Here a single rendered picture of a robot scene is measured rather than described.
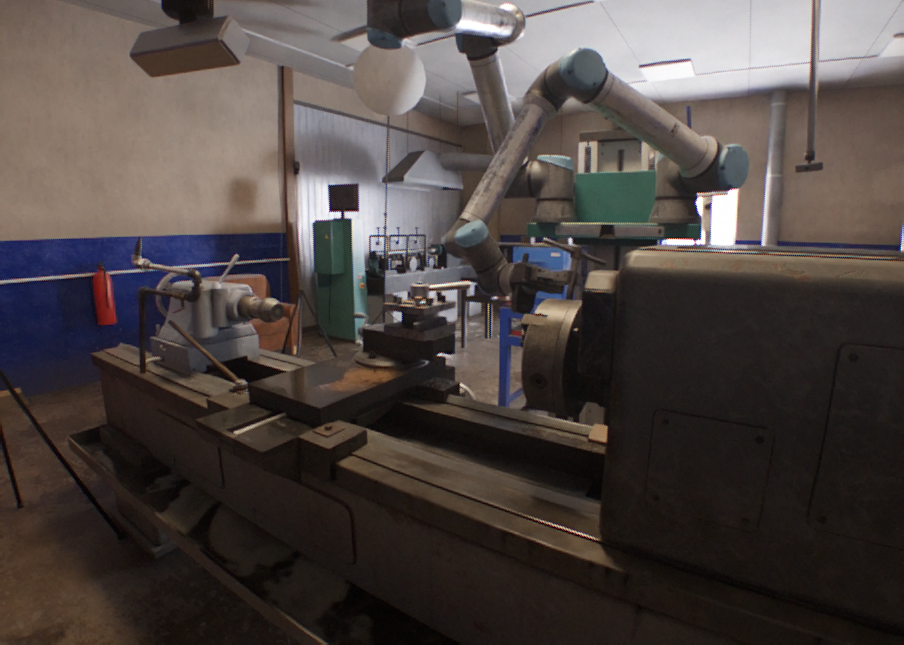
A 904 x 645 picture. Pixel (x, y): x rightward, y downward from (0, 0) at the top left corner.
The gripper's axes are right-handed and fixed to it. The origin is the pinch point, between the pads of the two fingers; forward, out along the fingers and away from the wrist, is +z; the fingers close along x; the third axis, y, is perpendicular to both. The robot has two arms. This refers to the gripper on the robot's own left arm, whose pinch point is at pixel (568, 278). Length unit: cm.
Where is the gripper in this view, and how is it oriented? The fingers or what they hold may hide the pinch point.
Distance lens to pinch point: 106.8
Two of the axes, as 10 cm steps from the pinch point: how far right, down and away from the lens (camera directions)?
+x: 8.6, 2.1, 4.6
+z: 4.6, 0.3, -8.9
